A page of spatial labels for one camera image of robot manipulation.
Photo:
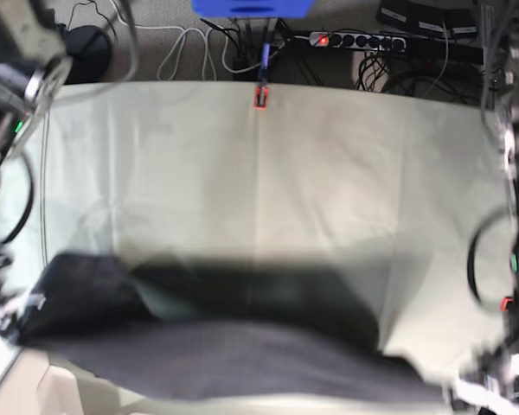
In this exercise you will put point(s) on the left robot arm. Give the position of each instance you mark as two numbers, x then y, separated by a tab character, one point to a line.
500	118

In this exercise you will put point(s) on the black power strip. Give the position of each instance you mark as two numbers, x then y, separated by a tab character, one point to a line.
358	42

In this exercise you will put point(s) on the red black clamp right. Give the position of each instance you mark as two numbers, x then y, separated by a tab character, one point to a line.
506	303

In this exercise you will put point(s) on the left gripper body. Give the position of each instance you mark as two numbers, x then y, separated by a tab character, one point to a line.
491	386

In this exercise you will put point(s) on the black equipment boxes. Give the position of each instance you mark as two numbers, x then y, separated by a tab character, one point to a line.
420	19

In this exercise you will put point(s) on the light green table cloth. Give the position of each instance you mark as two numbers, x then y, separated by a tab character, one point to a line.
384	190

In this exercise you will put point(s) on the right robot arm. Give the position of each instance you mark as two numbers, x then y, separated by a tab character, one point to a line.
34	65

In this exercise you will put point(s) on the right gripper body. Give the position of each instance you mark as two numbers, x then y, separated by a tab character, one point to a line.
12	309

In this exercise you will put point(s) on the red black clamp middle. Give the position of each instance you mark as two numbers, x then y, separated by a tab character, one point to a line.
261	97

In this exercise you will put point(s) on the red black clamp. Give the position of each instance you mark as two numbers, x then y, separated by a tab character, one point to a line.
261	97
506	303

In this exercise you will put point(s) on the dark grey t-shirt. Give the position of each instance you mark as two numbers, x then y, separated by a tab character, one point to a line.
217	329

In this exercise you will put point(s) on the black round base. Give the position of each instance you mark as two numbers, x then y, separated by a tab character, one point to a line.
90	48

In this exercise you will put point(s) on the beige table frame corner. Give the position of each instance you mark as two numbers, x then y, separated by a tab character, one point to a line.
30	384

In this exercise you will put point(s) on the blue box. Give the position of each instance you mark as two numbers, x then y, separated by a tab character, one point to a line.
252	8

